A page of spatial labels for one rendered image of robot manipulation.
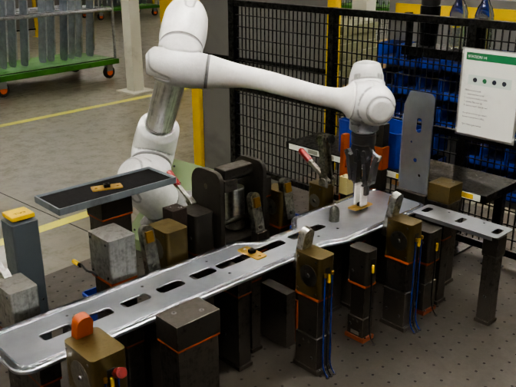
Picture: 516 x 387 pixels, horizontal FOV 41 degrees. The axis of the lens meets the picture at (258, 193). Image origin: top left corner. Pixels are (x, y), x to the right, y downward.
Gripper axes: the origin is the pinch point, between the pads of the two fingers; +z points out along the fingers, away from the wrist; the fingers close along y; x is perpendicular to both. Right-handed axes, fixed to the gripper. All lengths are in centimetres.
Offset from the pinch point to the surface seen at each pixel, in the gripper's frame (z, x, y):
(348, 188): 2.7, 6.9, -10.6
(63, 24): 30, 301, -752
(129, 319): 5, -90, 7
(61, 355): 5, -108, 9
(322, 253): 0.7, -40.1, 19.8
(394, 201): -4.3, -7.4, 17.8
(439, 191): 1.7, 23.4, 13.6
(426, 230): 7.4, 4.9, 21.5
